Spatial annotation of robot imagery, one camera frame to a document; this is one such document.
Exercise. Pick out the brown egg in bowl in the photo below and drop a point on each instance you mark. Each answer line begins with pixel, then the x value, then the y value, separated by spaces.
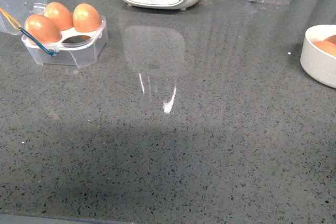
pixel 331 39
pixel 326 46

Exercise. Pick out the blue rubber band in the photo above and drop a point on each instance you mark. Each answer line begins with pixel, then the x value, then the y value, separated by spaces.
pixel 50 52

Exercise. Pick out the yellow rubber band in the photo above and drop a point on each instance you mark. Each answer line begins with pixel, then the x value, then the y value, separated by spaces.
pixel 15 24

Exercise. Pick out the brown egg front left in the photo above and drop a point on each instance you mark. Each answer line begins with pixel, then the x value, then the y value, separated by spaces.
pixel 42 28

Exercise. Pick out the clear plastic egg box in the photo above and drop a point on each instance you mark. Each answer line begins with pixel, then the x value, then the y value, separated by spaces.
pixel 74 49

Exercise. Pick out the brown egg back left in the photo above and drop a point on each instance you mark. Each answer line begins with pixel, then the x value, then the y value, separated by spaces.
pixel 59 15

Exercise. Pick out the white round bowl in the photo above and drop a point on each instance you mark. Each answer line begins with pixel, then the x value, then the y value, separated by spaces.
pixel 317 63

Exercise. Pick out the brown egg back right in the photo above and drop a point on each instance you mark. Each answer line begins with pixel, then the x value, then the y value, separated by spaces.
pixel 86 18

